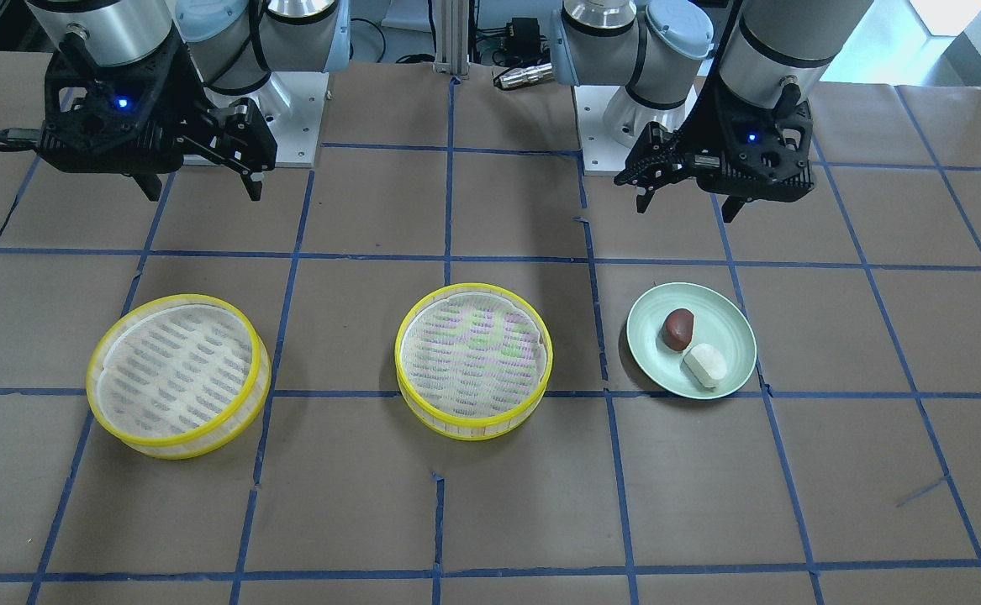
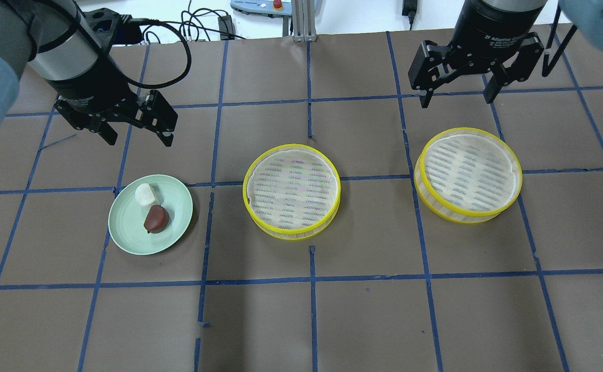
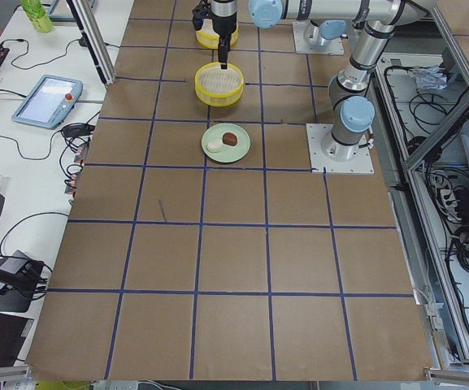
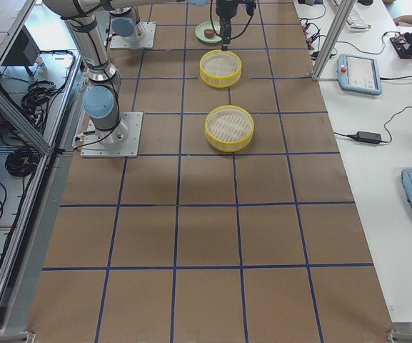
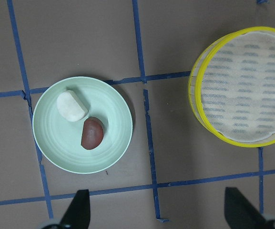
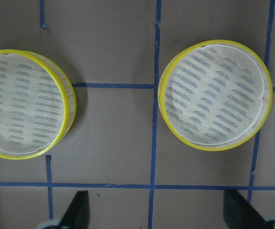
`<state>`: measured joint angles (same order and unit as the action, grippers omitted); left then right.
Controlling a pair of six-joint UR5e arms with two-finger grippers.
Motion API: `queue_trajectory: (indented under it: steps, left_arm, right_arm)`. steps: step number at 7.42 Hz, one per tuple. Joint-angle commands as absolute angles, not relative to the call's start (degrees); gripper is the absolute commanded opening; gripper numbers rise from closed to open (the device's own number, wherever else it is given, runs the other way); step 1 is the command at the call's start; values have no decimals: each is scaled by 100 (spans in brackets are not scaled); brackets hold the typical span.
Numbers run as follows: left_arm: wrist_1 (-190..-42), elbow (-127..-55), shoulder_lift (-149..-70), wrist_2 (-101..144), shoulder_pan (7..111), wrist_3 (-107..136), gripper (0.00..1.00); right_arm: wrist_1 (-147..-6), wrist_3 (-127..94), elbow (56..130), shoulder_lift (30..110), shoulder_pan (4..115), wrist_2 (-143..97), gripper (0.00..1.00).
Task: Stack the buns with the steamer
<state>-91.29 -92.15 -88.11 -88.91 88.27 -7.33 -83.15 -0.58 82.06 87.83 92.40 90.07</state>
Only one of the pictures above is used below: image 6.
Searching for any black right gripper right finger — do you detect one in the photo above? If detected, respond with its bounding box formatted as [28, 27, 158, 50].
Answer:
[224, 189, 275, 229]

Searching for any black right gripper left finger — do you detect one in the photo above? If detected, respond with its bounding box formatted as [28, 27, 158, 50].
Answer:
[59, 191, 90, 229]

